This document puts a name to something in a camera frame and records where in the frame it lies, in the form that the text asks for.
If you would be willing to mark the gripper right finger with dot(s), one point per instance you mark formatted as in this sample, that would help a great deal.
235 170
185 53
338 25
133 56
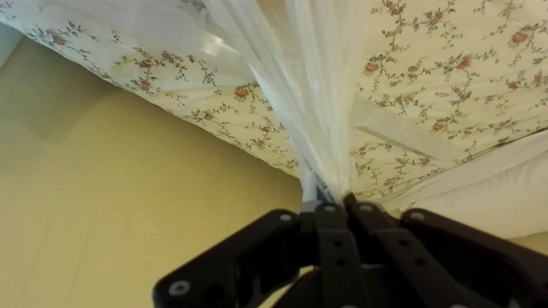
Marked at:
449 256

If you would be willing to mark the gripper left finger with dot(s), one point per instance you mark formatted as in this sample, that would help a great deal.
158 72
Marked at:
257 252

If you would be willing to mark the clear white plastic bag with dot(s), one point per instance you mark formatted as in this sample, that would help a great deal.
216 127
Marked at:
308 98

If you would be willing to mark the white pillow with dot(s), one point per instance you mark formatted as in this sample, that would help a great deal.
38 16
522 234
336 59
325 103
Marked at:
488 192

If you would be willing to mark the floral bed sheet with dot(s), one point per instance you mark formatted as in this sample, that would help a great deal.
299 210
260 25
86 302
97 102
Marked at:
428 85

